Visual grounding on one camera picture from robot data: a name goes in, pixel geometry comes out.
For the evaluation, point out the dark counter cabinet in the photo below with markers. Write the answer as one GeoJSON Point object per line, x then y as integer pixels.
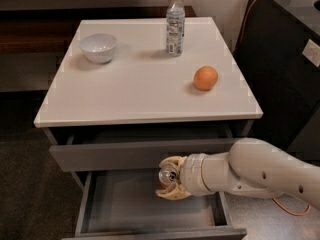
{"type": "Point", "coordinates": [284, 81]}

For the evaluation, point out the white bowl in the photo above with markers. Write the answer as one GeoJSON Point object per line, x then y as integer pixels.
{"type": "Point", "coordinates": [98, 48]}

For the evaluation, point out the grey drawer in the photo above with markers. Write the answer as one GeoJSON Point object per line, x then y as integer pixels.
{"type": "Point", "coordinates": [140, 146]}
{"type": "Point", "coordinates": [122, 205]}

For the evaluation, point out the red coke can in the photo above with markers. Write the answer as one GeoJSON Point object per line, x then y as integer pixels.
{"type": "Point", "coordinates": [167, 175]}

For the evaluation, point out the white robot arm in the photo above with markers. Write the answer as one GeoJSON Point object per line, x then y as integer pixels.
{"type": "Point", "coordinates": [251, 168]}

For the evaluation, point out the dark wooden bench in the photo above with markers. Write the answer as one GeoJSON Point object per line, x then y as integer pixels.
{"type": "Point", "coordinates": [51, 30]}

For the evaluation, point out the grey top drawer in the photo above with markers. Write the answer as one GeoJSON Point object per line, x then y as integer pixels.
{"type": "Point", "coordinates": [140, 146]}

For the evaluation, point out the white top drawer cabinet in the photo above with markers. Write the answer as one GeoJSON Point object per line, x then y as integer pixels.
{"type": "Point", "coordinates": [142, 84]}

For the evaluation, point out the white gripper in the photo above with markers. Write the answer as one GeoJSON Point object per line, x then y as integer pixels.
{"type": "Point", "coordinates": [190, 175]}

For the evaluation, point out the clear plastic water bottle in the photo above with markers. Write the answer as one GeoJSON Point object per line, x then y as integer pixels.
{"type": "Point", "coordinates": [175, 19]}

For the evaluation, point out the orange fruit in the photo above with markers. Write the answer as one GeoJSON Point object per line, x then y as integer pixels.
{"type": "Point", "coordinates": [205, 78]}

